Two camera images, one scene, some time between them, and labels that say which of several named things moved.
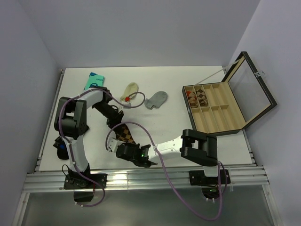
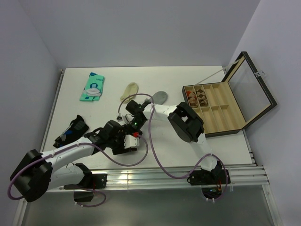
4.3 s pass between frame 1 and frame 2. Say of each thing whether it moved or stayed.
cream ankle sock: stayed
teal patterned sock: stayed
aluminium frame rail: stayed
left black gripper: moved
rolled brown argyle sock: stayed
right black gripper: moved
